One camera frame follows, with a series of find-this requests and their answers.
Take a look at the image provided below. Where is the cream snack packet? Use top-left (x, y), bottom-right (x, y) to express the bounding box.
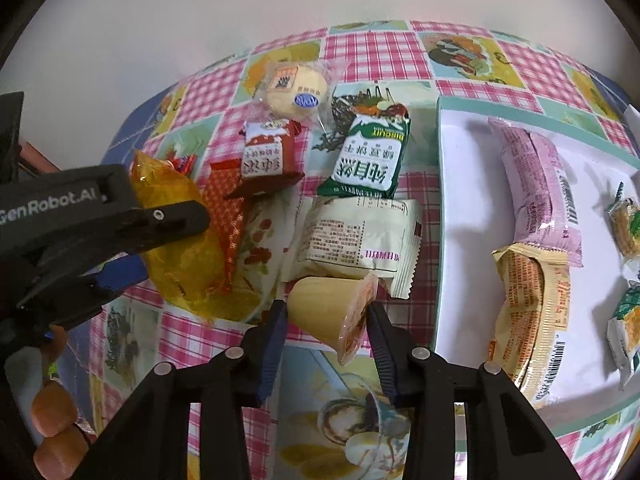
top-left (282, 196), bottom-right (422, 299)

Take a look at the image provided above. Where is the small green yellow packet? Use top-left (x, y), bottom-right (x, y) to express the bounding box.
top-left (605, 182), bottom-right (639, 280)

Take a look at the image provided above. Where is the red white biscuit packet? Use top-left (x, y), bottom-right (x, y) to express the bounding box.
top-left (224, 119), bottom-right (304, 200)

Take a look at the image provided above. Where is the left hand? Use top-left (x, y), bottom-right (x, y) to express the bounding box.
top-left (29, 324), bottom-right (91, 480)

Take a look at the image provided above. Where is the pink snack packet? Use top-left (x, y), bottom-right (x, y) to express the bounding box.
top-left (488, 117), bottom-right (582, 268)

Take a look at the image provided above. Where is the round pastry in clear wrapper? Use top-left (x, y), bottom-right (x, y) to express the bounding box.
top-left (253, 60), bottom-right (348, 132)

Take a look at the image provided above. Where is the small red candy packet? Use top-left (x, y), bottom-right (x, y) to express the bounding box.
top-left (167, 154), bottom-right (198, 177)

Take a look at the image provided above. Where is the green white biscuit packet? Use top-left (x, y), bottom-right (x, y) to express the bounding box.
top-left (317, 114), bottom-right (411, 198)

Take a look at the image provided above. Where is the white tray with green rim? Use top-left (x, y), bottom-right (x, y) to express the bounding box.
top-left (434, 98), bottom-right (639, 432)

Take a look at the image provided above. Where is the pink checkered picture tablecloth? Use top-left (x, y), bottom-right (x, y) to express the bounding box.
top-left (77, 21), bottom-right (639, 479)

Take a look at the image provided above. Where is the yellow jelly cup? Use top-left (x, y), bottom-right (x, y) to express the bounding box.
top-left (288, 273), bottom-right (378, 365)

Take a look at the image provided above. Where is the white green snack packet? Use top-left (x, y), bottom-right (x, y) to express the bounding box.
top-left (606, 282), bottom-right (640, 389)

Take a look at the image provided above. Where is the yellow bread bag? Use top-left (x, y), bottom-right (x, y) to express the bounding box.
top-left (131, 151), bottom-right (262, 322)

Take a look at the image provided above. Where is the red patterned snack packet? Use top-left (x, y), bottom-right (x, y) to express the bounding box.
top-left (203, 158), bottom-right (247, 295)

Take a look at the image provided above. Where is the yellow snack packet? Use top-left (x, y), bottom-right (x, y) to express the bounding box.
top-left (488, 243), bottom-right (570, 408)

